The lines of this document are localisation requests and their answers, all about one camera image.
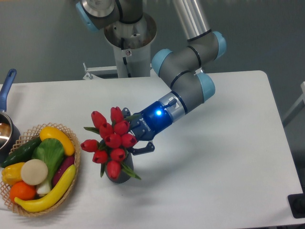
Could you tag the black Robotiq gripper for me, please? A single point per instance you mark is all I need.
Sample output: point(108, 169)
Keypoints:
point(147, 124)

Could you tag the red tulip bouquet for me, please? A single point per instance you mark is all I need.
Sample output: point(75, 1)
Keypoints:
point(116, 133)

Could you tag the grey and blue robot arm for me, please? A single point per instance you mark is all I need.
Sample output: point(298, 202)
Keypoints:
point(187, 91)

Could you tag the dark grey ribbed vase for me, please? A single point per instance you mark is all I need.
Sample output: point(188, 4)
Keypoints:
point(126, 164)

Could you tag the purple sweet potato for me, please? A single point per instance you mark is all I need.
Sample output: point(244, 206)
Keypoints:
point(68, 161)

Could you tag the green leafy bok choy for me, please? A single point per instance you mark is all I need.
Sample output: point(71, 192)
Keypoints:
point(51, 152)

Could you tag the yellow squash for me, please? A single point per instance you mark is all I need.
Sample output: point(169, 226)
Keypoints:
point(53, 132)

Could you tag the yellow banana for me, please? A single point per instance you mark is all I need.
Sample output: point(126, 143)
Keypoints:
point(53, 196)

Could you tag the woven wicker basket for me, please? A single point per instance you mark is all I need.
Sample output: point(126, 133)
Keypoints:
point(27, 136)

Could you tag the beige round disc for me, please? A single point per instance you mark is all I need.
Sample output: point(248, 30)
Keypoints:
point(34, 172)

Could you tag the green cucumber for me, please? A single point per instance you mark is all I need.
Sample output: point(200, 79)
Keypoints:
point(21, 154)

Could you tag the orange fruit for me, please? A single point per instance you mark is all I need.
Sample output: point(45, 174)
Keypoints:
point(22, 191)

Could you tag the yellow bell pepper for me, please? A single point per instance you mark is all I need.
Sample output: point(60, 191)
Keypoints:
point(12, 174)

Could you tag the black device at table edge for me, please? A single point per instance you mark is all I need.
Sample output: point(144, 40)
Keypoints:
point(297, 205)

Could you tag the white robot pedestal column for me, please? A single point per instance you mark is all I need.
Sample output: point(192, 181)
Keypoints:
point(132, 46)

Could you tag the blue handled saucepan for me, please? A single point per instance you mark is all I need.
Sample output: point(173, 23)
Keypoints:
point(9, 133)

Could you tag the white frame at right edge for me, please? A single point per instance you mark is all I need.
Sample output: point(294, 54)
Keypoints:
point(296, 107)

